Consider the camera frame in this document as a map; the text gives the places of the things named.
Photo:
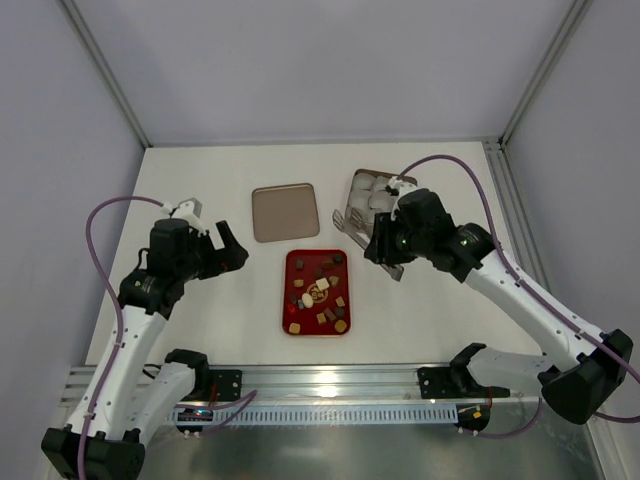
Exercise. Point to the red rectangular tray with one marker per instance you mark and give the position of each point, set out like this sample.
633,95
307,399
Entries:
326,299

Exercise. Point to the white square chocolate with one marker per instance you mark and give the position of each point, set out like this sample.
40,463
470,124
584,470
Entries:
322,284

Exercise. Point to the metal serving tongs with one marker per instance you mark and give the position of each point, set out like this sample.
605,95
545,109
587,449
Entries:
367,240

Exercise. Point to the beige tin box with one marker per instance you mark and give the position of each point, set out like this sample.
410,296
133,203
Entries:
368,196

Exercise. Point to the white slotted cable duct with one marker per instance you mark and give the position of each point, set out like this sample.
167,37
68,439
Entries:
317,415

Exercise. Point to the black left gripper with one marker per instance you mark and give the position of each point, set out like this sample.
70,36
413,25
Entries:
214,255

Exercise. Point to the brown rectangular chocolate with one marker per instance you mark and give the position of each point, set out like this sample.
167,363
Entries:
330,314

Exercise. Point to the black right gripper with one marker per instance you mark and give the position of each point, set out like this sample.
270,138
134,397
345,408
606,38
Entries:
379,245

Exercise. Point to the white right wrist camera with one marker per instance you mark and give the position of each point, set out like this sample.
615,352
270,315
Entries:
398,186

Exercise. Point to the beige tin lid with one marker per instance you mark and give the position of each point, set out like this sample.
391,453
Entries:
284,212

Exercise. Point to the white round chocolate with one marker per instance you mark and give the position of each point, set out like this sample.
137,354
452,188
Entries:
307,300

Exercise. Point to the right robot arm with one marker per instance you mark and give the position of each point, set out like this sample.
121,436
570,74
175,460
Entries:
579,366

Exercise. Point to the golden round chocolate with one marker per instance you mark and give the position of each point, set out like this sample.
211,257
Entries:
340,326

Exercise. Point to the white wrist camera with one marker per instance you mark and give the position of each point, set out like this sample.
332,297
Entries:
398,186
188,210

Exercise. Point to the aluminium frame rail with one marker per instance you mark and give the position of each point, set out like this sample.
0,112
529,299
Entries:
437,382

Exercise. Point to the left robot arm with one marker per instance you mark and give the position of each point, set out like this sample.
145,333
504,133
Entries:
107,435

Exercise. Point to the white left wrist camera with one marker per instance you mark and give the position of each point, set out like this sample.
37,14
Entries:
188,210

